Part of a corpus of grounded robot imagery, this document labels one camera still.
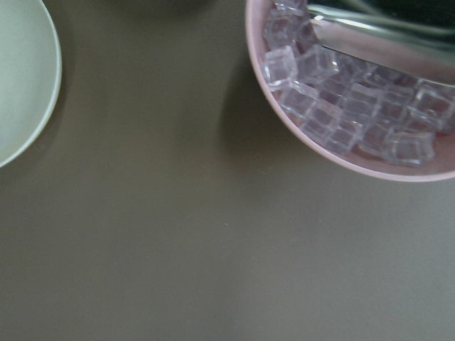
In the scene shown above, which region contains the pink bowl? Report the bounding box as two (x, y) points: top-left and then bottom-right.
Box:
(245, 1), (454, 183)

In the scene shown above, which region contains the white round plate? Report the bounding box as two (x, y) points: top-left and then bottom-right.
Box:
(1, 1), (63, 166)

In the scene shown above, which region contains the clear ice cubes pile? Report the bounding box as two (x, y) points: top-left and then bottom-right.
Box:
(262, 1), (454, 167)

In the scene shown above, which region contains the steel ice scoop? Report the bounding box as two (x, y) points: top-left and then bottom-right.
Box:
(307, 1), (454, 69)

